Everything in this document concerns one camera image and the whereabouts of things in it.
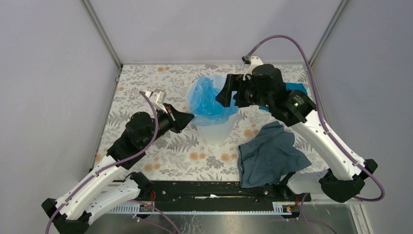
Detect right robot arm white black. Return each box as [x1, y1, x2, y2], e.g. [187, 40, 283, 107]
[216, 64, 377, 203]

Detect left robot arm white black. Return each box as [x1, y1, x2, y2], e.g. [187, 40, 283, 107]
[41, 104, 194, 234]

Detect aluminium frame rails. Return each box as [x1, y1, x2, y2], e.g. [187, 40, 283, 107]
[42, 0, 372, 234]

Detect blue plastic trash bag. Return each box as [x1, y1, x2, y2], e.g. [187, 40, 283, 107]
[187, 75, 239, 126]

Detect teal folded cloth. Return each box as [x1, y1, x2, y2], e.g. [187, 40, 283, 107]
[251, 80, 308, 111]

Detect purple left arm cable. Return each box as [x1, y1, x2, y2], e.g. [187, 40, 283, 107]
[44, 91, 160, 234]

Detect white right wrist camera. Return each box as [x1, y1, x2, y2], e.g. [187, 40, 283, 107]
[243, 56, 263, 80]

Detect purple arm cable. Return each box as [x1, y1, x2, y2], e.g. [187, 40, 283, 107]
[44, 91, 160, 234]
[246, 35, 386, 202]

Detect white paper trash bin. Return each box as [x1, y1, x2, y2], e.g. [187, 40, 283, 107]
[188, 81, 237, 144]

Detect grey-blue crumpled cloth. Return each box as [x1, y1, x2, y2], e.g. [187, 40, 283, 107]
[237, 121, 312, 188]

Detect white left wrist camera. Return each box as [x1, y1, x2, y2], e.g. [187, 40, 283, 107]
[144, 89, 167, 113]

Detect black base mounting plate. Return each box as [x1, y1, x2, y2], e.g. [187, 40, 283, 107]
[136, 180, 311, 213]

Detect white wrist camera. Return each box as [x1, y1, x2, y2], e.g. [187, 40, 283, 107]
[144, 89, 167, 113]
[243, 56, 263, 80]

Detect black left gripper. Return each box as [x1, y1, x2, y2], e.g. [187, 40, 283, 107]
[141, 102, 195, 148]

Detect floral patterned table mat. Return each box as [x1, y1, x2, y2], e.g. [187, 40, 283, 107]
[90, 64, 336, 182]

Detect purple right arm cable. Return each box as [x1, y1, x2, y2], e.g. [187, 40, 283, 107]
[246, 35, 386, 202]

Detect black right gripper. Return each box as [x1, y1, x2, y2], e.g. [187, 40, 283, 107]
[215, 73, 272, 109]

